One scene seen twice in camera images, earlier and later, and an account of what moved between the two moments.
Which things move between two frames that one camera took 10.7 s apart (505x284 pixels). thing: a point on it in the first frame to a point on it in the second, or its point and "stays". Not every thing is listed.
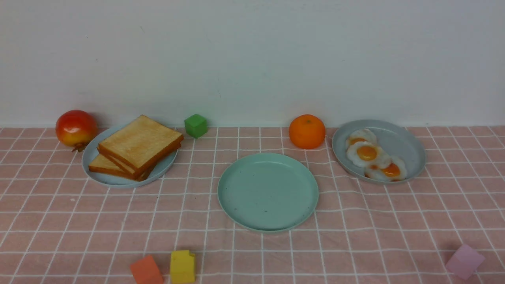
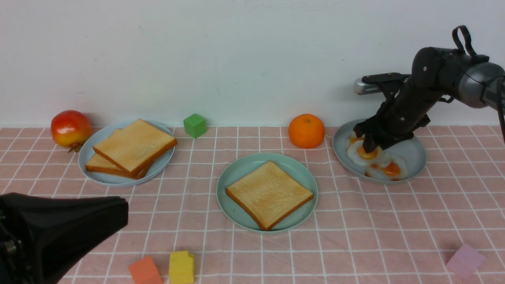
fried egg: x=364 y=154 stays
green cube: x=196 y=126 stays
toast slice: x=141 y=142 to x=269 y=194
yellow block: x=182 y=267 stays
